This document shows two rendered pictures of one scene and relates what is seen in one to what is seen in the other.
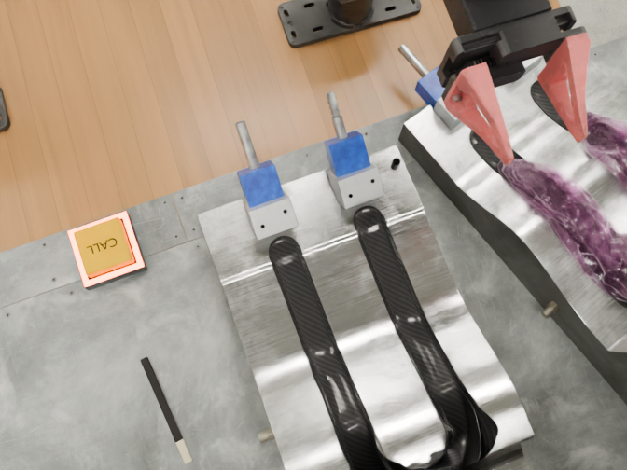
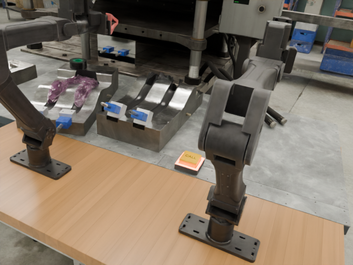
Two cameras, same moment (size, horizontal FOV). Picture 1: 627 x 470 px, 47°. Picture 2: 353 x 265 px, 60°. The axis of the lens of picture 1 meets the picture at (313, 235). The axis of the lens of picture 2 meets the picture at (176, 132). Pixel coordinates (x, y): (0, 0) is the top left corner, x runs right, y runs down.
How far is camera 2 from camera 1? 122 cm
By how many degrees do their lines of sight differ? 71
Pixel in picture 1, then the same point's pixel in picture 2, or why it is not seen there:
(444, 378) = (146, 86)
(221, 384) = (188, 132)
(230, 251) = (161, 122)
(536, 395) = not seen: hidden behind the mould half
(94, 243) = (192, 158)
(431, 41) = not seen: hidden behind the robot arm
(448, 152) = (84, 114)
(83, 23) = (121, 227)
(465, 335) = (133, 90)
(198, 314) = (179, 143)
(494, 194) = (90, 102)
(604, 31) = not seen: outside the picture
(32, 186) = (197, 194)
